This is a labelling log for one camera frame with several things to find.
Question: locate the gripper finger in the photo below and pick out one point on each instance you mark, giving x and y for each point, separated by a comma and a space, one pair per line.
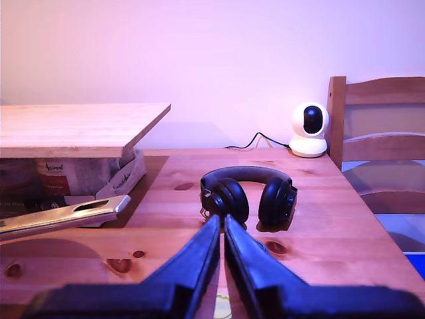
196, 259
252, 262

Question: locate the white security camera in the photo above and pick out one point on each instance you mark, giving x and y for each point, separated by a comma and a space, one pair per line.
307, 143

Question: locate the wooden shelf board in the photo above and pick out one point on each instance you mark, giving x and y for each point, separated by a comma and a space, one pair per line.
66, 129

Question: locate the black headphones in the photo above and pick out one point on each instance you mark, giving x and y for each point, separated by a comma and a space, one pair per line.
275, 199

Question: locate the wooden chair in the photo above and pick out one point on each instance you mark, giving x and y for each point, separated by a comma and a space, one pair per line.
337, 116

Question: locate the cardboard can tray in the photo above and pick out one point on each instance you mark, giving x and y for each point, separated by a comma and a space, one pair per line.
126, 179

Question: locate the large steel pot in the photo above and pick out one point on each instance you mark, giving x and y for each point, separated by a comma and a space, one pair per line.
50, 221

